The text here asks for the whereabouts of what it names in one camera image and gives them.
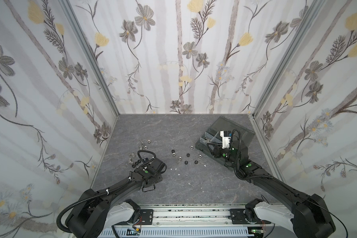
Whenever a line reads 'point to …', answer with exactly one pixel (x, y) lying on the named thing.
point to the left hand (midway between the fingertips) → (156, 174)
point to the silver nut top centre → (191, 147)
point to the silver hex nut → (200, 156)
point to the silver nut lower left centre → (180, 158)
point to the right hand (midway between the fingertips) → (207, 141)
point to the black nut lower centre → (186, 162)
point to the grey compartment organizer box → (212, 135)
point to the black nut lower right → (196, 162)
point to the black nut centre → (188, 154)
